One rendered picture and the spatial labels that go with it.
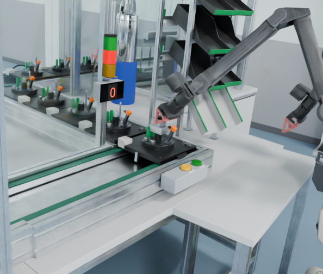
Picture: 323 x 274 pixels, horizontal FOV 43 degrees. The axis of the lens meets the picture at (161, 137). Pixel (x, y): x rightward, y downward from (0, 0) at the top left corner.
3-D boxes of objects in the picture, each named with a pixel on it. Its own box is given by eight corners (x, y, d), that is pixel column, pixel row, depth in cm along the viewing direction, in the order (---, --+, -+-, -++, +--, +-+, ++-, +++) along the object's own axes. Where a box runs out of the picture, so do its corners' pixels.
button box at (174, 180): (206, 178, 164) (208, 163, 162) (174, 194, 149) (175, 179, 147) (192, 172, 168) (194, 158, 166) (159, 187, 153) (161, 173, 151)
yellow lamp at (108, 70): (117, 76, 158) (118, 63, 156) (108, 78, 154) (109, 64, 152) (109, 74, 161) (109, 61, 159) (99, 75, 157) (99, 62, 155)
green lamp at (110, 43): (119, 50, 154) (119, 37, 152) (109, 51, 150) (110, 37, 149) (110, 48, 157) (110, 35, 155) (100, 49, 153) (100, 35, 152)
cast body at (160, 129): (167, 133, 173) (169, 117, 170) (160, 135, 169) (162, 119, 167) (152, 127, 177) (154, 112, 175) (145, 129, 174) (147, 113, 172)
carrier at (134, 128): (151, 133, 192) (154, 107, 188) (114, 145, 174) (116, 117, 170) (115, 119, 206) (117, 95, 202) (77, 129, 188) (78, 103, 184)
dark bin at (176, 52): (223, 89, 186) (231, 76, 182) (203, 92, 178) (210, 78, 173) (188, 53, 200) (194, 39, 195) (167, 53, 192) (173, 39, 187)
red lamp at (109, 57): (118, 63, 156) (119, 50, 154) (109, 64, 152) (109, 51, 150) (109, 61, 159) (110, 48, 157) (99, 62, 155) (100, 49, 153)
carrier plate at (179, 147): (196, 150, 177) (196, 145, 177) (160, 165, 160) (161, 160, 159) (154, 134, 191) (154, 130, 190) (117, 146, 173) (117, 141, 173)
